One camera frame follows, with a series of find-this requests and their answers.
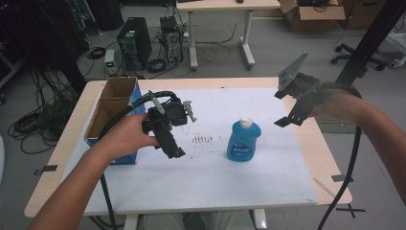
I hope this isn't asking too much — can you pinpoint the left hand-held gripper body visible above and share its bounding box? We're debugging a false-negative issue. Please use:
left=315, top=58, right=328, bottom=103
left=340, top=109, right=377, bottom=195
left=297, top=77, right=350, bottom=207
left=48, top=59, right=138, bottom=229
left=141, top=90, right=198, bottom=137

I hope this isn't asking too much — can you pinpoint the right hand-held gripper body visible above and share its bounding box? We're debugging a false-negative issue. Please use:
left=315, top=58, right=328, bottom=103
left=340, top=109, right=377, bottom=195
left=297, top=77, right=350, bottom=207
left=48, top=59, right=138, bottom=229
left=275, top=51, right=325, bottom=111

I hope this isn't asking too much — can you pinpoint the blue cardboard box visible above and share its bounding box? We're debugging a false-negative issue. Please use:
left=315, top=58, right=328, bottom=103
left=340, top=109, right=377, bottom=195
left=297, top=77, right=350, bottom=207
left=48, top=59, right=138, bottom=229
left=83, top=76, right=147, bottom=166

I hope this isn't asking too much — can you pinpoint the blue detergent bottle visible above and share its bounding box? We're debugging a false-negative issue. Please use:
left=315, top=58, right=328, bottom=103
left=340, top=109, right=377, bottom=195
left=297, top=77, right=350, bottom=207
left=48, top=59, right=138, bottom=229
left=226, top=116, right=262, bottom=163

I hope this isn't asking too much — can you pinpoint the person's right hand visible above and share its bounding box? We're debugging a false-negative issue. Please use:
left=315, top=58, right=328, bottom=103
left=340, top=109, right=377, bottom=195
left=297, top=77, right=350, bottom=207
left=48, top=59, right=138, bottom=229
left=307, top=88, right=366, bottom=122

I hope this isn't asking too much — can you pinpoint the person's left hand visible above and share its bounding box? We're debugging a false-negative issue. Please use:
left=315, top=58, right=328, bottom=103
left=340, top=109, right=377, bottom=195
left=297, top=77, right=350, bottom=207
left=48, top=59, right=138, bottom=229
left=95, top=112, right=161, bottom=163

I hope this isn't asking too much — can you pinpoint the white table mat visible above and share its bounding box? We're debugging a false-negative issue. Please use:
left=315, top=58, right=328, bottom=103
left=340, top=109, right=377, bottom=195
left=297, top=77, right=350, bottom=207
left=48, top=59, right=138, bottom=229
left=61, top=87, right=320, bottom=216

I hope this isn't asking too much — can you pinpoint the black office chair base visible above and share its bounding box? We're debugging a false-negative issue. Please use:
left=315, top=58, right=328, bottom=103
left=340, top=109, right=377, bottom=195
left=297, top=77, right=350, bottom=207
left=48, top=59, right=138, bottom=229
left=329, top=42, right=389, bottom=73

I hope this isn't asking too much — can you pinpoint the open brown cardboard box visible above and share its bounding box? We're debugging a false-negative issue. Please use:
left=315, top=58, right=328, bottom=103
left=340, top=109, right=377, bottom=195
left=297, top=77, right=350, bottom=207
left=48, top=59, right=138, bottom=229
left=279, top=0, right=347, bottom=33

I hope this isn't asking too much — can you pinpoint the open computer case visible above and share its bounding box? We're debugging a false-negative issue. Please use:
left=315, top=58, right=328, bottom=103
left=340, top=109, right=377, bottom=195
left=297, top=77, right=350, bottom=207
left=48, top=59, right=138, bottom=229
left=159, top=15, right=185, bottom=63

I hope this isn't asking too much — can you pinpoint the black tape strip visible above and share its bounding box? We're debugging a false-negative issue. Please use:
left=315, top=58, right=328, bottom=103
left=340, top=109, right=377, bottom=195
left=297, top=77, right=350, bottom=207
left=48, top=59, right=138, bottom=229
left=330, top=173, right=355, bottom=183
left=34, top=164, right=59, bottom=177

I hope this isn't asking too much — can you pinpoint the black computer tower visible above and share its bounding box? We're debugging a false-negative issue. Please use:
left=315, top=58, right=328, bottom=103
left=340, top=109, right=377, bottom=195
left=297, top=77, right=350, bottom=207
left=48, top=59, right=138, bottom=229
left=116, top=16, right=153, bottom=72

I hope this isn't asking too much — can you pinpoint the small grey power unit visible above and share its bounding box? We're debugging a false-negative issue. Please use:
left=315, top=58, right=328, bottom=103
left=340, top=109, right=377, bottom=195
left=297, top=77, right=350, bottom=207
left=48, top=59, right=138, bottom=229
left=103, top=48, right=117, bottom=77

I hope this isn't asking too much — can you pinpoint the white table leg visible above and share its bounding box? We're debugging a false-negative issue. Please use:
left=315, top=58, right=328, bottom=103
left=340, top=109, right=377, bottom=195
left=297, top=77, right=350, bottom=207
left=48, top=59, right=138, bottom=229
left=122, top=213, right=140, bottom=230
left=253, top=208, right=268, bottom=230

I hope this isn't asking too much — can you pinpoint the black metal stand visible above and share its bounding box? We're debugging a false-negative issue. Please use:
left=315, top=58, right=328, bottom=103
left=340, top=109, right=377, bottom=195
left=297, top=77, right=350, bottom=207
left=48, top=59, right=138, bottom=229
left=334, top=0, right=406, bottom=88

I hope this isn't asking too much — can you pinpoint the closed brown cardboard box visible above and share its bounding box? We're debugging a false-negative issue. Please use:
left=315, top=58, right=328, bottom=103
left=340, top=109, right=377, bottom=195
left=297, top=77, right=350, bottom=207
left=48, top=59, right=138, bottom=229
left=338, top=0, right=389, bottom=32

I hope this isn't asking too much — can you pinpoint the white plastic object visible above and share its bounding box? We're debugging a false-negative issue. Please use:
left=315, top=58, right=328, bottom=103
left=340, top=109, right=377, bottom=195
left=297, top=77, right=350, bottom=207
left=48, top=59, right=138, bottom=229
left=387, top=50, right=406, bottom=70

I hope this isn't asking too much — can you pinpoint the white desk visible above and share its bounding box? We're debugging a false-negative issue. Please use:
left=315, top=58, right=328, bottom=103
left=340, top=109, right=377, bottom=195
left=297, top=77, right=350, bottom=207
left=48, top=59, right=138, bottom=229
left=175, top=0, right=282, bottom=71

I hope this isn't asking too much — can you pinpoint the black tape cross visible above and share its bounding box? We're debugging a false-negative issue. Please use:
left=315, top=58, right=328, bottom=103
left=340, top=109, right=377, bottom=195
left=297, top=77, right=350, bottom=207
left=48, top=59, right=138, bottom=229
left=335, top=203, right=368, bottom=220

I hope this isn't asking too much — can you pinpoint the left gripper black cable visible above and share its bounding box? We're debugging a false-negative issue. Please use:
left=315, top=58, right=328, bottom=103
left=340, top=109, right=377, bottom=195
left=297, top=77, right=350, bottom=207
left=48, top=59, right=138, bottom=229
left=97, top=90, right=179, bottom=230

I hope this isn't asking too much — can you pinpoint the small black cable coil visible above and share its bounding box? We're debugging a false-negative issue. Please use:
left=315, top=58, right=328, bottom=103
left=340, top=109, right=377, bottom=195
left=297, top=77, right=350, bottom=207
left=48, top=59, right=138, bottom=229
left=85, top=46, right=107, bottom=60

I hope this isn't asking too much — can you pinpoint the black floor cable bundle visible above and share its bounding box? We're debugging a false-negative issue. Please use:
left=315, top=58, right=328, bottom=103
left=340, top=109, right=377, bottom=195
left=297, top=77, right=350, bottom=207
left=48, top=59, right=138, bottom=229
left=7, top=69, right=84, bottom=155

